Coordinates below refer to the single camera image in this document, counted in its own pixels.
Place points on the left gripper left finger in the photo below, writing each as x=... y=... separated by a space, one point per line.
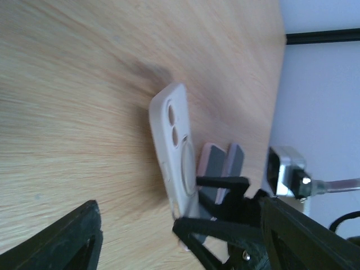
x=72 y=242

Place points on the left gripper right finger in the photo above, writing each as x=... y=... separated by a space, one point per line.
x=294 y=241

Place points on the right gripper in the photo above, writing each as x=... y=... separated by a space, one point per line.
x=239 y=226

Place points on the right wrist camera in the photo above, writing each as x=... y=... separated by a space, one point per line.
x=286 y=173

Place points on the lavender phone case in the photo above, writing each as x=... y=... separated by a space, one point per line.
x=221 y=155

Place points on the beige phone case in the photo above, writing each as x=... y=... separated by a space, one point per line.
x=171 y=133

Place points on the black screen phone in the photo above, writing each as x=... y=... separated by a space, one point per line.
x=215 y=168

